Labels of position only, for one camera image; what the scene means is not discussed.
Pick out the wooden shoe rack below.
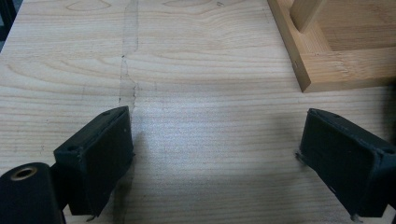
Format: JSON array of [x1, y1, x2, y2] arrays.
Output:
[[266, 0, 396, 93]]

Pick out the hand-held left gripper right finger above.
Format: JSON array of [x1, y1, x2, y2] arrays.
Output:
[[298, 107, 396, 218]]

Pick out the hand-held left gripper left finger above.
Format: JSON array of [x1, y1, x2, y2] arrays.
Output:
[[50, 105, 135, 217]]

